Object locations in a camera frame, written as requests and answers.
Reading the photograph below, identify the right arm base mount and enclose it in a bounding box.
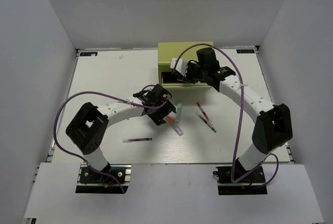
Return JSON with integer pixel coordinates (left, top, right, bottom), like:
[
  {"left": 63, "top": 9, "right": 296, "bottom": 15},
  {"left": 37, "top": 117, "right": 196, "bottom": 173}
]
[{"left": 212, "top": 166, "right": 267, "bottom": 196}]

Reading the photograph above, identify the green pen refill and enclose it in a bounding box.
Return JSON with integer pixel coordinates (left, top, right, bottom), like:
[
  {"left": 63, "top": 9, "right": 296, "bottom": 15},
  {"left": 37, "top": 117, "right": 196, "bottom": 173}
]
[{"left": 195, "top": 112, "right": 216, "bottom": 133}]

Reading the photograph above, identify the green metal drawer toolbox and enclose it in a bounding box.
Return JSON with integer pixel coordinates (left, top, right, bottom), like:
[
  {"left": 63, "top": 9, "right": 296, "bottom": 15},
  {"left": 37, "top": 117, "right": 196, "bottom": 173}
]
[{"left": 157, "top": 41, "right": 215, "bottom": 89}]

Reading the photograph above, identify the orange highlighter pen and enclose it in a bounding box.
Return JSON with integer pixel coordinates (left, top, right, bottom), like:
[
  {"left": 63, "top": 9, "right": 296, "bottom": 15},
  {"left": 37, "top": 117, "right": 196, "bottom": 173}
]
[{"left": 165, "top": 116, "right": 184, "bottom": 136}]

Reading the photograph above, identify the black logo sticker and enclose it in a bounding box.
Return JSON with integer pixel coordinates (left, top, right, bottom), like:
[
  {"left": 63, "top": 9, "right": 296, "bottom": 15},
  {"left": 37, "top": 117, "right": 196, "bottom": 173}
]
[
  {"left": 236, "top": 49, "right": 255, "bottom": 54},
  {"left": 80, "top": 52, "right": 98, "bottom": 57}
]

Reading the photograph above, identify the green highlighter pen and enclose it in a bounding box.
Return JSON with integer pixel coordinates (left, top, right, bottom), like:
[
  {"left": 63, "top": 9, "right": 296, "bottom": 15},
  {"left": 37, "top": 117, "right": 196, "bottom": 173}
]
[{"left": 175, "top": 102, "right": 183, "bottom": 123}]

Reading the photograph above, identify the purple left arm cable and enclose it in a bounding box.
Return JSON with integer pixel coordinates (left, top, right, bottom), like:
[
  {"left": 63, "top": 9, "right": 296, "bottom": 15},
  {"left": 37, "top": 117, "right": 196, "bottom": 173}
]
[{"left": 53, "top": 84, "right": 170, "bottom": 193}]

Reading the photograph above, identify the purple pen refill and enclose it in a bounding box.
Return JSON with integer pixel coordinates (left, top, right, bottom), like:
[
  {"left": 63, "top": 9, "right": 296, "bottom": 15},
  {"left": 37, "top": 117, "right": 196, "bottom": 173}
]
[{"left": 122, "top": 138, "right": 152, "bottom": 143}]

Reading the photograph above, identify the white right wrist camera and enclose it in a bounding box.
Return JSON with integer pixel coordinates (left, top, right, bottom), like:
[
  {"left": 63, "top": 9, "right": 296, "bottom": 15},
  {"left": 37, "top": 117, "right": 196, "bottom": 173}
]
[{"left": 170, "top": 58, "right": 188, "bottom": 77}]

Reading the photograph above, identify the black logo sticker right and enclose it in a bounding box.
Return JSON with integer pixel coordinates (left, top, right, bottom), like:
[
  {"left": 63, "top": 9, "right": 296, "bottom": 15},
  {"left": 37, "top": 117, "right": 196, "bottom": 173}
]
[{"left": 236, "top": 49, "right": 255, "bottom": 54}]

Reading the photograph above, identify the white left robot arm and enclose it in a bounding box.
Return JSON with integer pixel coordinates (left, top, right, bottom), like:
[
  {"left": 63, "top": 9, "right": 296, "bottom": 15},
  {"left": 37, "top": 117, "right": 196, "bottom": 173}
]
[{"left": 66, "top": 84, "right": 176, "bottom": 182}]

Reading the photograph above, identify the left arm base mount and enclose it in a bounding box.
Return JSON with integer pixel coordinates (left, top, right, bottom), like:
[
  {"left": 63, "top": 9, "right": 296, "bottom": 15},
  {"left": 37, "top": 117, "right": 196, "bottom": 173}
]
[{"left": 75, "top": 165, "right": 132, "bottom": 194}]

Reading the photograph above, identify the red pen refill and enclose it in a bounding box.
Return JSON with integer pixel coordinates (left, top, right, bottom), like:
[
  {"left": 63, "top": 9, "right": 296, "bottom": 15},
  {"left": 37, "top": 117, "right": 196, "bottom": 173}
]
[{"left": 196, "top": 102, "right": 213, "bottom": 126}]

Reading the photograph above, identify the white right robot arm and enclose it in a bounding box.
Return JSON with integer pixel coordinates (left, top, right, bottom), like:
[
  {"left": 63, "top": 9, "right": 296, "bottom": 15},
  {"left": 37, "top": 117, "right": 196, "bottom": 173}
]
[{"left": 170, "top": 43, "right": 293, "bottom": 183}]

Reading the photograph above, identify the black logo sticker left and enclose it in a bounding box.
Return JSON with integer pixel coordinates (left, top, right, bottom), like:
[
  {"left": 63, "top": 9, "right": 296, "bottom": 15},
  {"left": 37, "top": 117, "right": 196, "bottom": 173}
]
[{"left": 80, "top": 52, "right": 98, "bottom": 57}]

